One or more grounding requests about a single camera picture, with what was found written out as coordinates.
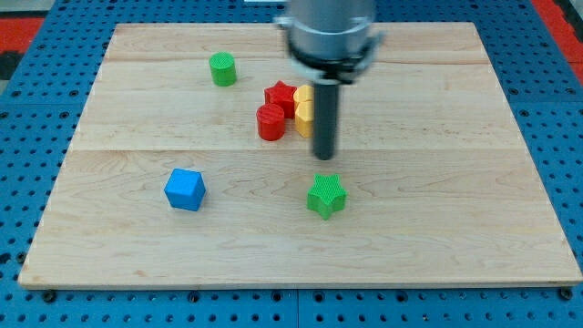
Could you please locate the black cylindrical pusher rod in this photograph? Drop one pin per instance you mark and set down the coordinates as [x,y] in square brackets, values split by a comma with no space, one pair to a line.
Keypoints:
[325,120]

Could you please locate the blue cube block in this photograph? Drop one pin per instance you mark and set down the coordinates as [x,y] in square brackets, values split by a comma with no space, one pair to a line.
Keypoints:
[185,189]

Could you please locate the yellow hexagon block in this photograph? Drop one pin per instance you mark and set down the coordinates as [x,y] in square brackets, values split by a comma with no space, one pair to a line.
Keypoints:
[304,119]

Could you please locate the red star block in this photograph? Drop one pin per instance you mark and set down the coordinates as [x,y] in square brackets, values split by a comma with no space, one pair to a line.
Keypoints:
[281,94]

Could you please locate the red cylinder block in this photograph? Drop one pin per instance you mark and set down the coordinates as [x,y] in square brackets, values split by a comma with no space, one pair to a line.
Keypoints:
[271,122]

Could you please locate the green cylinder block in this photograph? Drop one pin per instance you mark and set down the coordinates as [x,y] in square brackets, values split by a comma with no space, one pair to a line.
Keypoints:
[223,69]

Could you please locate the green star block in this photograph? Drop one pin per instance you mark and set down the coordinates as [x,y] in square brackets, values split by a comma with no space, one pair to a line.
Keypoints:
[326,195]

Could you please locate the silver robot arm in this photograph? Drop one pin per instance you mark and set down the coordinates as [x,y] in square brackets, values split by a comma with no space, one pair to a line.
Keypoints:
[331,43]

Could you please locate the wooden board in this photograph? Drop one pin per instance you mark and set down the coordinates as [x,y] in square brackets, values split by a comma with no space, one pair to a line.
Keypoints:
[442,191]

